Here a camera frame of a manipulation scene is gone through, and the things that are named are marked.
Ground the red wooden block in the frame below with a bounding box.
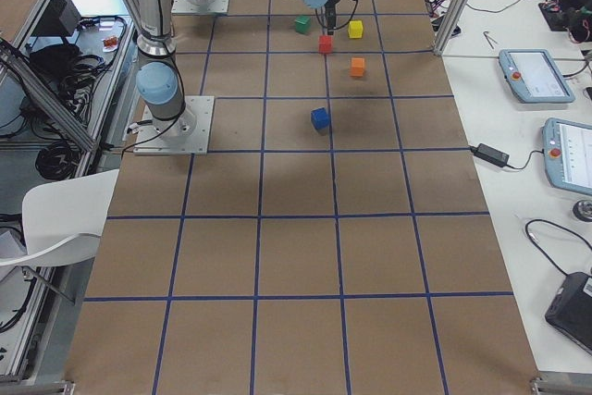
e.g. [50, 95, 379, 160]
[318, 34, 333, 55]

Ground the green wooden block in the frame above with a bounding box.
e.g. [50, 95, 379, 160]
[294, 15, 312, 35]

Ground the yellow wooden block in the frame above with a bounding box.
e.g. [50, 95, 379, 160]
[348, 19, 364, 40]

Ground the orange wooden block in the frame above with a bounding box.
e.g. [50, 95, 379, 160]
[350, 57, 366, 78]

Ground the blue wooden block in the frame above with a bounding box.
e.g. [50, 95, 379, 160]
[310, 107, 331, 131]

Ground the upper teach pendant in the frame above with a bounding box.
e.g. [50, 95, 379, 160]
[499, 49, 575, 104]

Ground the teach pendant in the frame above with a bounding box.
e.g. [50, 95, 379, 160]
[499, 49, 575, 104]
[542, 118, 591, 195]

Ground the black power adapter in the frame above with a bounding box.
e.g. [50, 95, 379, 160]
[469, 143, 509, 167]

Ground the lower teach pendant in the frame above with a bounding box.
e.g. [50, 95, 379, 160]
[542, 118, 591, 195]

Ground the white chair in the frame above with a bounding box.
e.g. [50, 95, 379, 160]
[1, 169, 119, 267]

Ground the black laptop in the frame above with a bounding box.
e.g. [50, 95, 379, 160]
[545, 272, 591, 353]

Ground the aluminium frame post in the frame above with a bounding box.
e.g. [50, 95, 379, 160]
[432, 0, 494, 57]

